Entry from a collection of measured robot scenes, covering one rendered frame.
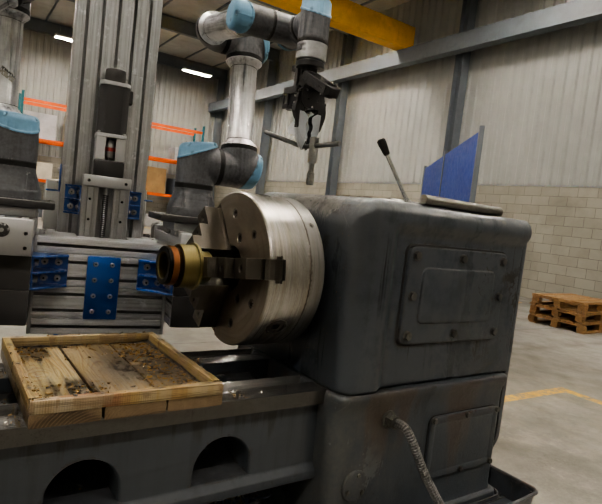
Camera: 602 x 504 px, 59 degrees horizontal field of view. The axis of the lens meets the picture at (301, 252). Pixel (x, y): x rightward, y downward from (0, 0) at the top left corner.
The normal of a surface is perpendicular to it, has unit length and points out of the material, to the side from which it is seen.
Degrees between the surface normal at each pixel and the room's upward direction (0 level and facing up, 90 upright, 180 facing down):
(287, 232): 56
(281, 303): 106
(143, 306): 90
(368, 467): 90
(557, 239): 90
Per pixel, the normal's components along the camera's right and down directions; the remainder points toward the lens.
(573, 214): -0.83, -0.06
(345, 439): 0.57, 0.12
